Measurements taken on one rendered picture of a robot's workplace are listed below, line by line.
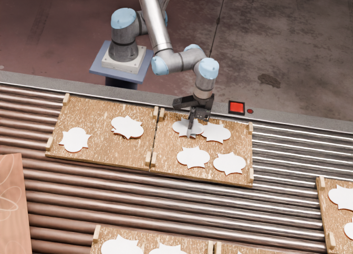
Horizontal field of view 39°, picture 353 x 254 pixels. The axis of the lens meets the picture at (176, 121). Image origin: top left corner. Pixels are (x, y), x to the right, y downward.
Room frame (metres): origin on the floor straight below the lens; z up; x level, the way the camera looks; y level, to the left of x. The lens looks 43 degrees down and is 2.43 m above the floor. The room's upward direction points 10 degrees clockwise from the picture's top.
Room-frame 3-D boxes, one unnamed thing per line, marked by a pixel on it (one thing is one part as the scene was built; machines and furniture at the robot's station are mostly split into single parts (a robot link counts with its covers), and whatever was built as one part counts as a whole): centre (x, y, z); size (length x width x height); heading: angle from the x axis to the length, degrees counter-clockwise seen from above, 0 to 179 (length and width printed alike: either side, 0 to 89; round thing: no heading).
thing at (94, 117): (1.45, 0.29, 0.93); 0.41 x 0.35 x 0.02; 92
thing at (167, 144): (1.46, -0.13, 0.93); 0.41 x 0.35 x 0.02; 91
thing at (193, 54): (1.62, -0.02, 1.24); 0.11 x 0.11 x 0.08; 29
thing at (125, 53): (2.03, 0.32, 0.96); 0.15 x 0.15 x 0.10
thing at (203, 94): (1.54, -0.08, 1.17); 0.08 x 0.08 x 0.05
